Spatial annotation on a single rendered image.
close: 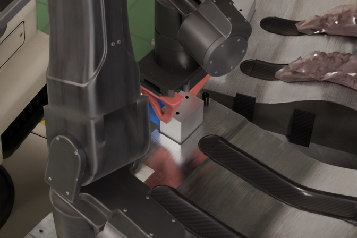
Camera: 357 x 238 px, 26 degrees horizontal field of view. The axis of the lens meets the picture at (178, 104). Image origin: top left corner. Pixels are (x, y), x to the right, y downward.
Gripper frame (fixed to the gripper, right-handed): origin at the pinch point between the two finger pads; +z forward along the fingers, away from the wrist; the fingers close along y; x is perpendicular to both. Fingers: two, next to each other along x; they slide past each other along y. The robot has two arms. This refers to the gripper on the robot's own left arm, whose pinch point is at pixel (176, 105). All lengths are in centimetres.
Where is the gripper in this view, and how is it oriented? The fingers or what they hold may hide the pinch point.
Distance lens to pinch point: 104.0
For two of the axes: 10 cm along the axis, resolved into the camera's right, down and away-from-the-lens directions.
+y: 6.2, -5.7, 5.4
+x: -7.8, -4.7, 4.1
